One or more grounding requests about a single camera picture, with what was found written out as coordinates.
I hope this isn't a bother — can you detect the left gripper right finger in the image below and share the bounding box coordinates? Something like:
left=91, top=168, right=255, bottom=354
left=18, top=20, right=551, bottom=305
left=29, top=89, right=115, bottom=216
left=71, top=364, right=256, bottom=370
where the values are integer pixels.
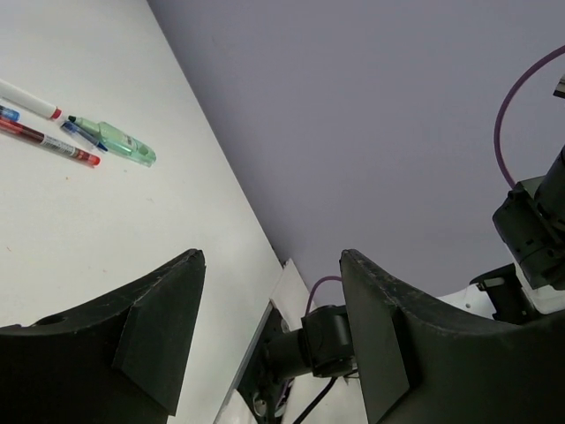
left=340, top=249, right=564, bottom=423

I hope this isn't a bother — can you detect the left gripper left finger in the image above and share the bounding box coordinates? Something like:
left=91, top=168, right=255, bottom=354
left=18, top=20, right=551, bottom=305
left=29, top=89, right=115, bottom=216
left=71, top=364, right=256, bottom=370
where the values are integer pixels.
left=1, top=249, right=206, bottom=423

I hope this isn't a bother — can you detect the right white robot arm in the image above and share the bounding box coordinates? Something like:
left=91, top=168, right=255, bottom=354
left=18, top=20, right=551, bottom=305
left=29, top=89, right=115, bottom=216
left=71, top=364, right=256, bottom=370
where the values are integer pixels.
left=237, top=155, right=564, bottom=423

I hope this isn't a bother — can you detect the green highlighter marker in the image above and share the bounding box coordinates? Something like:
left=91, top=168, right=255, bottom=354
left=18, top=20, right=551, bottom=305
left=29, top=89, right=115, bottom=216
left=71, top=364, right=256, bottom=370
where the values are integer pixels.
left=68, top=116, right=156, bottom=167

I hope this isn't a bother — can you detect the long red pen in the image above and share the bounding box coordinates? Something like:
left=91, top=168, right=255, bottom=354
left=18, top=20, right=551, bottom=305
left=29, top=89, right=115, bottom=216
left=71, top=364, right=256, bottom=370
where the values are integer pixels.
left=1, top=117, right=101, bottom=167

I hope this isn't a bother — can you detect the blue gel pen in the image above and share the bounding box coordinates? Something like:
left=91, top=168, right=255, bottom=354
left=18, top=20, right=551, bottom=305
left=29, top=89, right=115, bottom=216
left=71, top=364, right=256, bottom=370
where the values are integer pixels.
left=60, top=121, right=108, bottom=153

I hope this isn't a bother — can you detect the blue ballpoint pen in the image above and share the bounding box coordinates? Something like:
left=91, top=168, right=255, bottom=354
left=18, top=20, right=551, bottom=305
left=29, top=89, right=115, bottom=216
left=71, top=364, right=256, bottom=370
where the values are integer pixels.
left=0, top=105, right=20, bottom=122

